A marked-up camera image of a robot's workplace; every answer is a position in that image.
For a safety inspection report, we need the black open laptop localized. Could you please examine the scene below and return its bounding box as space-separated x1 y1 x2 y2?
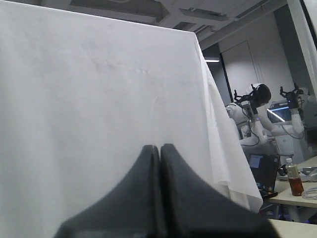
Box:
248 154 280 199

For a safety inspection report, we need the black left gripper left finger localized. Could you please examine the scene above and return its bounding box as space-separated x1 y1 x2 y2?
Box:
55 145 165 238

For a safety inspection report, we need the white coiled cable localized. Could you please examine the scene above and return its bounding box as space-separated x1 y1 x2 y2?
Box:
301 183 317 200

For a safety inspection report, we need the brown tea bottle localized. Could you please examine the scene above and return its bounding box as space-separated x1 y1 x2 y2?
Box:
285 158 304 196

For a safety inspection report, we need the white humanoid robot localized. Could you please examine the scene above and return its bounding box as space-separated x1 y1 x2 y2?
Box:
225 83 278 159

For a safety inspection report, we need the background computer monitor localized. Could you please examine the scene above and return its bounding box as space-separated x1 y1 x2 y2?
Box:
267 101 291 124

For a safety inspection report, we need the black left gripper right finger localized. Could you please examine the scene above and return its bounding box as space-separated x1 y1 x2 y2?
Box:
160 144 279 238

